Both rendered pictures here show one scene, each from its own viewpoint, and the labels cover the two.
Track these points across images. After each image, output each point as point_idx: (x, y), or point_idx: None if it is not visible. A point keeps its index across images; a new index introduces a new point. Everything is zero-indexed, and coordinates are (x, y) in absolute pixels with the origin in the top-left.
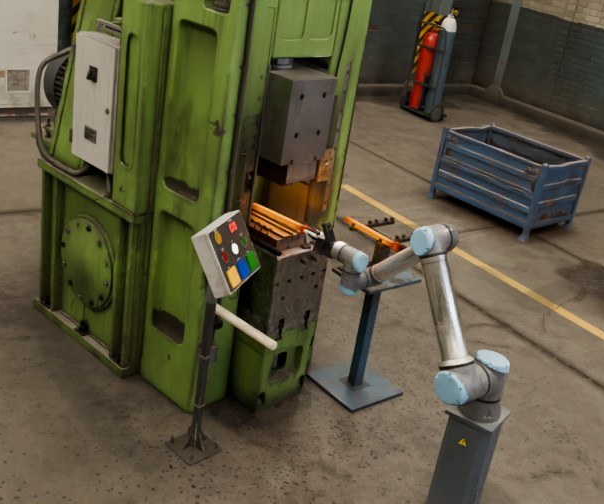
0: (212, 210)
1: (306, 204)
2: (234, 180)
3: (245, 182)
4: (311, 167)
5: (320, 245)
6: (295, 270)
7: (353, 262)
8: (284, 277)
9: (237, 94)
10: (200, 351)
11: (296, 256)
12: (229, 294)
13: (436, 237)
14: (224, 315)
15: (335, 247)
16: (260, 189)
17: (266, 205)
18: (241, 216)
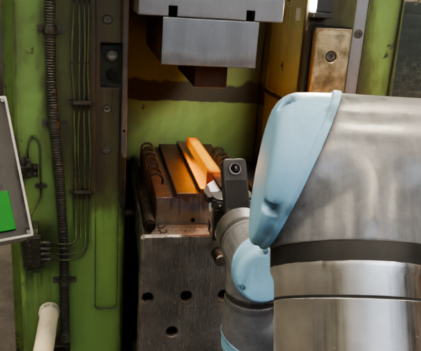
0: (16, 111)
1: None
2: (66, 53)
3: (111, 69)
4: (242, 37)
5: (212, 215)
6: (201, 274)
7: (232, 266)
8: (168, 283)
9: None
10: None
11: (199, 242)
12: None
13: (346, 144)
14: (36, 335)
15: (222, 221)
16: (249, 129)
17: (257, 159)
18: (5, 111)
